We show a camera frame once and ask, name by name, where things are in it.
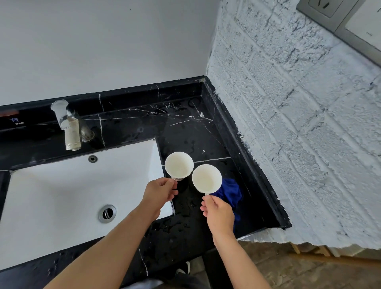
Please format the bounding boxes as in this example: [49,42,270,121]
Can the person's right hand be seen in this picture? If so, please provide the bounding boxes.
[200,195,236,239]

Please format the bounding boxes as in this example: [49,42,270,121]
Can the person's left hand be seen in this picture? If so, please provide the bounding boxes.
[139,178,179,221]

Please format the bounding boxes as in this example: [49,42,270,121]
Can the white cup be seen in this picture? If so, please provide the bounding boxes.
[192,164,223,196]
[165,152,194,181]

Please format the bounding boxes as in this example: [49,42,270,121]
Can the person's right forearm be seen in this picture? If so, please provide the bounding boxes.
[212,232,271,289]

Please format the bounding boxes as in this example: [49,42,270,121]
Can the person's left forearm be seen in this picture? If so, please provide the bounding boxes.
[44,205,160,289]

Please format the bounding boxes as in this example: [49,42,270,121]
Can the blue cloth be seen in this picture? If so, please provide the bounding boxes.
[210,178,243,233]

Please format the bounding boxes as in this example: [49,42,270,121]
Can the black shoe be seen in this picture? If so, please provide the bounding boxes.
[176,261,191,276]

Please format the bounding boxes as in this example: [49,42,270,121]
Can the dark trousers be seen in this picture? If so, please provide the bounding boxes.
[122,272,209,289]

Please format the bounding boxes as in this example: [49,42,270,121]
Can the white sink basin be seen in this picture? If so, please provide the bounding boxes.
[0,139,174,271]

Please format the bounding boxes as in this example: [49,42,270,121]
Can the chrome faucet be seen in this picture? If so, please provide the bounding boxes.
[51,100,95,151]

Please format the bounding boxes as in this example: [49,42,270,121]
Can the wooden frame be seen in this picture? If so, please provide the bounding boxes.
[288,242,381,268]

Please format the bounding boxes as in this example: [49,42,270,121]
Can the grey wall socket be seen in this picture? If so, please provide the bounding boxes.
[297,0,359,33]

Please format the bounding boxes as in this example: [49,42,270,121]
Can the grey wall switch panel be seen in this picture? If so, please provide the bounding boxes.
[335,0,381,67]

